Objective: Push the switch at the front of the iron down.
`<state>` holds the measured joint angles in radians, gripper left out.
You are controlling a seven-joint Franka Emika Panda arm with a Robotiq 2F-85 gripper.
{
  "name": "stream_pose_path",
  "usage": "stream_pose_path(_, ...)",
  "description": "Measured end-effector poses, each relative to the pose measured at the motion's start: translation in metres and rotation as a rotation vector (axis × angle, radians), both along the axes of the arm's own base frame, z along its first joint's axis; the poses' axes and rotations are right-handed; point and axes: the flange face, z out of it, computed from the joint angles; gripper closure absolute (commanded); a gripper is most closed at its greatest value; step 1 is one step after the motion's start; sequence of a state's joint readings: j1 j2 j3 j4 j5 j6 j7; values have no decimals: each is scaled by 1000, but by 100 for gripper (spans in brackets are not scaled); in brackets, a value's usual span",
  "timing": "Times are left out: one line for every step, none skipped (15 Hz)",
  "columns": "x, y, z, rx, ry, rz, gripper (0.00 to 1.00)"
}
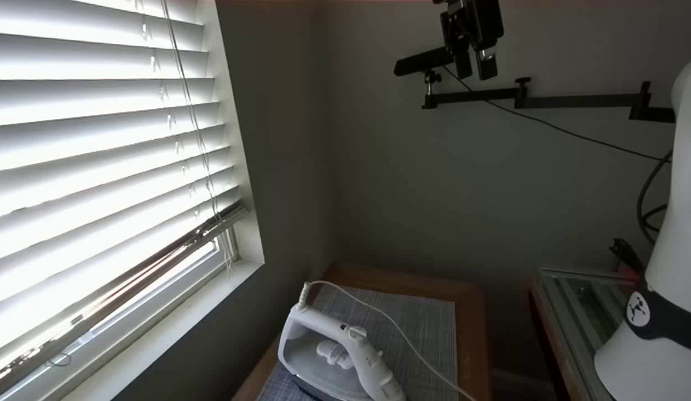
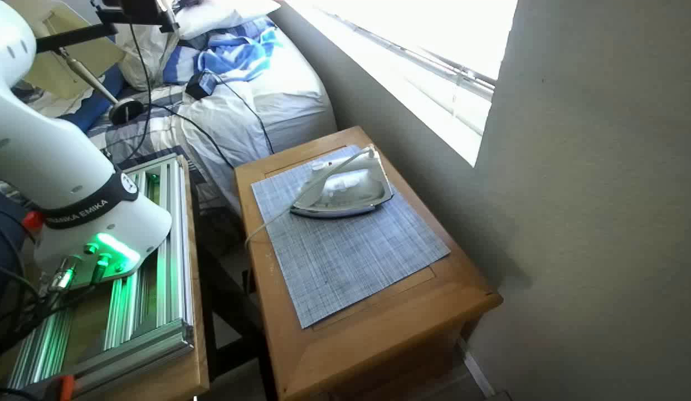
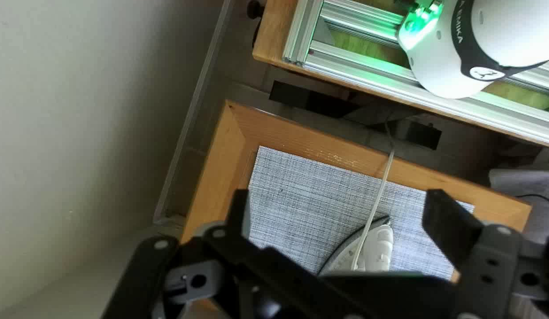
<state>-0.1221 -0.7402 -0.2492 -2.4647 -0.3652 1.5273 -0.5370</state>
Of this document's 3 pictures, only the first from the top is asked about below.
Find white window blinds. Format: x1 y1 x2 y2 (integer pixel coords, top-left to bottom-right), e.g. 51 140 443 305
0 0 242 396

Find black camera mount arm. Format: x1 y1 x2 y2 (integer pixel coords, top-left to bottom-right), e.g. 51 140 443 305
391 42 677 124

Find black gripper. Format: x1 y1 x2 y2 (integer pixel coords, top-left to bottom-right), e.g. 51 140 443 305
433 0 504 80

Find white clothes iron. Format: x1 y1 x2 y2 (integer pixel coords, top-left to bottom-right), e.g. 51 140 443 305
279 303 406 401

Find grey checked ironing mat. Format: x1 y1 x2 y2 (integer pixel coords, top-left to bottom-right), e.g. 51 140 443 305
255 281 458 401

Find wooden side table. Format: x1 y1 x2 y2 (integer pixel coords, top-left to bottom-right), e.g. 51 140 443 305
231 265 489 401

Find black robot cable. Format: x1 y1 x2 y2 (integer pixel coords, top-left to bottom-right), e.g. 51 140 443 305
441 64 674 244

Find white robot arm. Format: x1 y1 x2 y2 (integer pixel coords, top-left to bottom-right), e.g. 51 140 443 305
593 61 691 401

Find white iron power cord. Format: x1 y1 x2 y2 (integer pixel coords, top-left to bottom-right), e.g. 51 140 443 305
297 278 476 401

